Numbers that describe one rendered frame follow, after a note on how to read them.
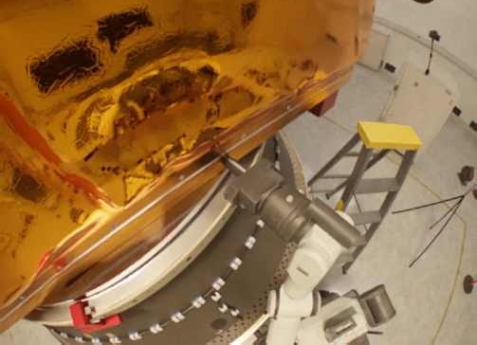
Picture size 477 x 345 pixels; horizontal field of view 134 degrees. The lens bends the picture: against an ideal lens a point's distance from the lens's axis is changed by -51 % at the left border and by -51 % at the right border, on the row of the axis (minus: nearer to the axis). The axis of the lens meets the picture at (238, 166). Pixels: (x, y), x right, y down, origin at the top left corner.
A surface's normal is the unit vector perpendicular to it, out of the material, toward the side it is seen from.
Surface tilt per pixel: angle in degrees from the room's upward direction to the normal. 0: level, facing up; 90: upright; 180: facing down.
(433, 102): 90
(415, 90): 90
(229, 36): 88
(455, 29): 90
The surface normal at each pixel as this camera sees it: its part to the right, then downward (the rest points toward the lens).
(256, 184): -0.04, -0.62
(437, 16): -0.72, 0.55
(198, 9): 0.65, 0.58
